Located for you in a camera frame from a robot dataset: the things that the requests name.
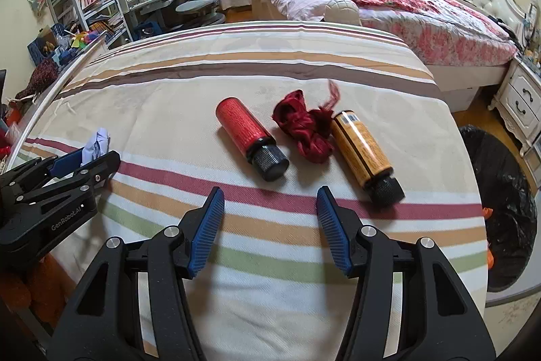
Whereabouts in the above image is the amber bottle with black cap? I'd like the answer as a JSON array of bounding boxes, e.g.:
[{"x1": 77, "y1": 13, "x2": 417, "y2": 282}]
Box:
[{"x1": 330, "y1": 110, "x2": 405, "y2": 206}]

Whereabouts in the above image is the white nightstand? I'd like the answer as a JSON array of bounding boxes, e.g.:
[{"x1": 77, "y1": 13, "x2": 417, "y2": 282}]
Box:
[{"x1": 490, "y1": 57, "x2": 541, "y2": 159}]

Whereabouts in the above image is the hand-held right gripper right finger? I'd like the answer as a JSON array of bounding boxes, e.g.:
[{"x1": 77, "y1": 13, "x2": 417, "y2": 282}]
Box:
[{"x1": 316, "y1": 186, "x2": 496, "y2": 361}]

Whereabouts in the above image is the pile of colourful paper toys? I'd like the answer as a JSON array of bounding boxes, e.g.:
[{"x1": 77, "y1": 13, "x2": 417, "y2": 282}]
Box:
[{"x1": 68, "y1": 29, "x2": 100, "y2": 49}]

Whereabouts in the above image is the dark red cloth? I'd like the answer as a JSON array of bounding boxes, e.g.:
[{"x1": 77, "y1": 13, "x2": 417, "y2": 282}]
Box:
[{"x1": 271, "y1": 80, "x2": 341, "y2": 164}]

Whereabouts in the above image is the maroon knitted cloth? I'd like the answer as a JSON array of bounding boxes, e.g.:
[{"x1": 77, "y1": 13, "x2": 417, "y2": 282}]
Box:
[{"x1": 17, "y1": 59, "x2": 60, "y2": 99}]

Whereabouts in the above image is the white carved bedpost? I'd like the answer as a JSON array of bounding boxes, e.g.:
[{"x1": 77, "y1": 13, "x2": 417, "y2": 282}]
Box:
[{"x1": 325, "y1": 0, "x2": 362, "y2": 25}]

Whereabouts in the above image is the lavender cloth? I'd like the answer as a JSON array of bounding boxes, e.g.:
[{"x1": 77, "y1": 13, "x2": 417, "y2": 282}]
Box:
[{"x1": 81, "y1": 127, "x2": 111, "y2": 166}]

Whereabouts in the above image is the trash bin with black liner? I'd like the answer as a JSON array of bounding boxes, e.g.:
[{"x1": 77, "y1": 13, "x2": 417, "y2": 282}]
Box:
[{"x1": 458, "y1": 124, "x2": 541, "y2": 294}]

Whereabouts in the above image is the orange plush toy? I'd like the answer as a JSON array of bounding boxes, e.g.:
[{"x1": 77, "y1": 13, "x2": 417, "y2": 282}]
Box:
[{"x1": 0, "y1": 255, "x2": 77, "y2": 319}]

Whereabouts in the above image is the white curved bed rail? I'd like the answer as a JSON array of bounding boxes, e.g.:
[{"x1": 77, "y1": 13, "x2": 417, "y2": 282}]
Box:
[{"x1": 8, "y1": 35, "x2": 111, "y2": 171}]

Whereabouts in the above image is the clutter of small bottles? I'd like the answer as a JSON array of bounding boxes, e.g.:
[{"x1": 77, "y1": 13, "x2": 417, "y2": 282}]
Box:
[{"x1": 522, "y1": 0, "x2": 541, "y2": 70}]

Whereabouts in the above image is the blue plastic basket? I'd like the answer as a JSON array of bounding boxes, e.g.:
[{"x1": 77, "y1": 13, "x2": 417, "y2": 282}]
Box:
[{"x1": 27, "y1": 27, "x2": 68, "y2": 66}]

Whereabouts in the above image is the red bottle with black cap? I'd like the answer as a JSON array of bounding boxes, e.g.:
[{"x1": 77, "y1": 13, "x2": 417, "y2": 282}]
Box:
[{"x1": 215, "y1": 96, "x2": 290, "y2": 181}]

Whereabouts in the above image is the striped blanket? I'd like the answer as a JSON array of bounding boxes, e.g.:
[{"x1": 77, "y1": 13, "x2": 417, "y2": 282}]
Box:
[{"x1": 13, "y1": 20, "x2": 489, "y2": 361}]

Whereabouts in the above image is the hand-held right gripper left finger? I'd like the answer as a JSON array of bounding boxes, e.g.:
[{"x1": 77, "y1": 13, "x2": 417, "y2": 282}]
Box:
[{"x1": 48, "y1": 187, "x2": 226, "y2": 361}]

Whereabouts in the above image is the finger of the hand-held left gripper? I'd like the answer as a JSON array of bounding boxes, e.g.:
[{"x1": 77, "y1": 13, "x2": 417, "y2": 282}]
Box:
[
  {"x1": 0, "y1": 149, "x2": 83, "y2": 188},
  {"x1": 21, "y1": 151, "x2": 121, "y2": 203}
]

